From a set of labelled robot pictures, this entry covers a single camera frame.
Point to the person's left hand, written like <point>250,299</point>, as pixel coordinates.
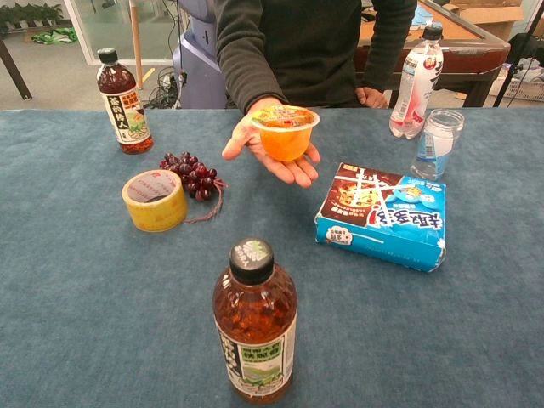
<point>372,98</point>

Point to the person's right hand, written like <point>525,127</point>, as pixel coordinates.
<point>289,172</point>

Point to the orange jelly cup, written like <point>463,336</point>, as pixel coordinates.
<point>284,140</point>

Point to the person's right forearm dark sleeve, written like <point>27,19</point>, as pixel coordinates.
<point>244,59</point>

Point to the person's left forearm dark sleeve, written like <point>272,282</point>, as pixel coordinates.
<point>389,47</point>

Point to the lilac grey robot base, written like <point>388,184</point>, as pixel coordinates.
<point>197,55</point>

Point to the white pink drink bottle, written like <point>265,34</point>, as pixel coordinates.
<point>414,89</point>

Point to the person's torso dark sweater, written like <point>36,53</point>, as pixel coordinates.
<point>314,47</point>

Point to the clear capless bottle blue label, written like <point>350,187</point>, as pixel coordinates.
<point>438,144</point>

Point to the purple plastic grape bunch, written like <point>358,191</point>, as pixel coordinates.
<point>192,172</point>

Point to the blue cookie box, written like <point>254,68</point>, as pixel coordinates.
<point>382,217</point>

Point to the brown wooden table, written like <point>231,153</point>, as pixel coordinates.
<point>472,53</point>

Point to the yellow packing tape roll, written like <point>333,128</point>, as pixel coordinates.
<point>159,210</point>

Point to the open cardboard box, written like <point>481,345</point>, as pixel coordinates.
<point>493,17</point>

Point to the black tripod stand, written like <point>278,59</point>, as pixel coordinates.
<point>516,55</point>

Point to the white plastic basket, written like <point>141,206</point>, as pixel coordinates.
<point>525,87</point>

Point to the tea bottle green label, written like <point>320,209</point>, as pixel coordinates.
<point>254,323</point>

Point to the tea bottle yellow white label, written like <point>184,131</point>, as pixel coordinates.
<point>124,106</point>

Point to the wooden pole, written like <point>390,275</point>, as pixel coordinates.
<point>137,42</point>

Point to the blue felt table cloth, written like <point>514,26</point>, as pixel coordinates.
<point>85,297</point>

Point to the green cloth on floor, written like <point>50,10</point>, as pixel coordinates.
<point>55,36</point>

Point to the black table leg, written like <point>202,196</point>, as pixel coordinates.
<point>15,70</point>

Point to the row of potted plants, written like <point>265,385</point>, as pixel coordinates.
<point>30,15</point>

